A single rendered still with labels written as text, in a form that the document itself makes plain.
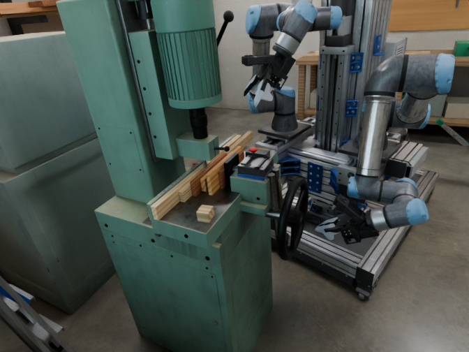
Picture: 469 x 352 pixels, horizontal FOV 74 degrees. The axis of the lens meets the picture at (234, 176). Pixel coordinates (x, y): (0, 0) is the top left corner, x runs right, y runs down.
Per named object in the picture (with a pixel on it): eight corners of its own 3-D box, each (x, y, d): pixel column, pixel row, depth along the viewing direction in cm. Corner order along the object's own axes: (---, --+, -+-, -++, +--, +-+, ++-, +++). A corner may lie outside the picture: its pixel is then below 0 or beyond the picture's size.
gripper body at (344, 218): (344, 245, 108) (379, 239, 101) (333, 225, 107) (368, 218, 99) (347, 232, 114) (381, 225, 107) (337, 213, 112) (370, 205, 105)
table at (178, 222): (236, 259, 88) (234, 243, 85) (153, 233, 101) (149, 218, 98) (299, 165, 134) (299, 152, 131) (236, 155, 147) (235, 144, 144)
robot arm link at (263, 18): (276, 115, 171) (282, 5, 135) (250, 119, 170) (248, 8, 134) (271, 105, 180) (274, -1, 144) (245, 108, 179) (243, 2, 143)
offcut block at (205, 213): (197, 221, 95) (196, 211, 93) (203, 213, 98) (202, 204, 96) (209, 223, 94) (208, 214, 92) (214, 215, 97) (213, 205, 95)
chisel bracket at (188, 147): (211, 165, 108) (208, 142, 104) (178, 159, 114) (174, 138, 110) (221, 156, 114) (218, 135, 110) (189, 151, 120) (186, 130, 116)
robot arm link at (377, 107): (366, 51, 99) (345, 200, 107) (405, 50, 94) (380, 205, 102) (367, 59, 109) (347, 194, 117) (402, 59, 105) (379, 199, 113)
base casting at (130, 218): (221, 269, 102) (218, 248, 98) (99, 228, 127) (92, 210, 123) (270, 198, 136) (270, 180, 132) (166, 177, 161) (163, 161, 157)
